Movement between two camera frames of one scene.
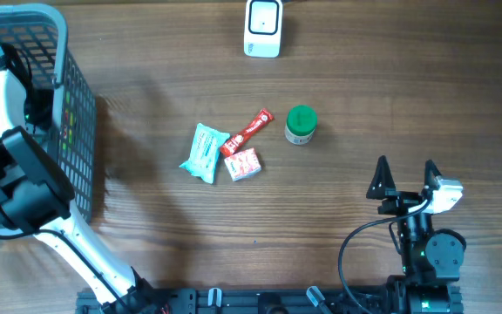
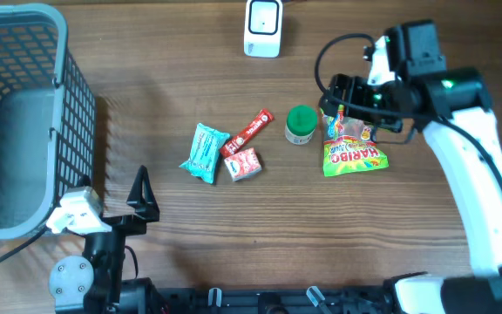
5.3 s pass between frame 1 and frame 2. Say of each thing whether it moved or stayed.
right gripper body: moved
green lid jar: stayed
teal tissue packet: stayed
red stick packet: stayed
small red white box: stayed
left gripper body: moved
